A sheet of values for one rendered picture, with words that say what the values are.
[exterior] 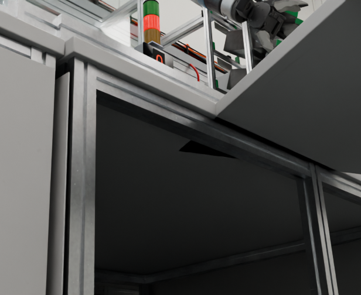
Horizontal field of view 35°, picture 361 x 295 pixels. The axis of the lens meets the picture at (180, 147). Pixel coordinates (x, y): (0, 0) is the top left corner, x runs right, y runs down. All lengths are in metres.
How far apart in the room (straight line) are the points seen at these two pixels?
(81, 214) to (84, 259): 0.07
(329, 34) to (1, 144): 0.52
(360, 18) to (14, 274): 0.62
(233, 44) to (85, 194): 1.33
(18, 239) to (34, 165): 0.11
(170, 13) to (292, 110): 4.80
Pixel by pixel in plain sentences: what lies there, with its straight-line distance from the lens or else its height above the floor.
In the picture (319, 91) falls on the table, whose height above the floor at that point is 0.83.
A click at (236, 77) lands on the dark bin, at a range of 2.04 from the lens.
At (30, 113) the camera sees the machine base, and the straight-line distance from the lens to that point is 0.87.
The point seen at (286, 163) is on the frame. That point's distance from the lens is 1.35.
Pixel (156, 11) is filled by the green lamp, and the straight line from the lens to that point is 1.77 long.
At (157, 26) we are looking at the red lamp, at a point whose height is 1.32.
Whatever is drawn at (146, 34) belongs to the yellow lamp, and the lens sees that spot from 1.72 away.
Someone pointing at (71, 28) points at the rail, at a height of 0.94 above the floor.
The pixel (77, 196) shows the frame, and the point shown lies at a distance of 0.86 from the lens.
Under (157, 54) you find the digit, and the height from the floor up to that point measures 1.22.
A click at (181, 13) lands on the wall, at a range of 5.98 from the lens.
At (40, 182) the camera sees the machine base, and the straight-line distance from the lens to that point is 0.84.
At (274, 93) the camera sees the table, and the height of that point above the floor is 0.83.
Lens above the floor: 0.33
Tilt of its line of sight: 23 degrees up
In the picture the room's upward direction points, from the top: 3 degrees counter-clockwise
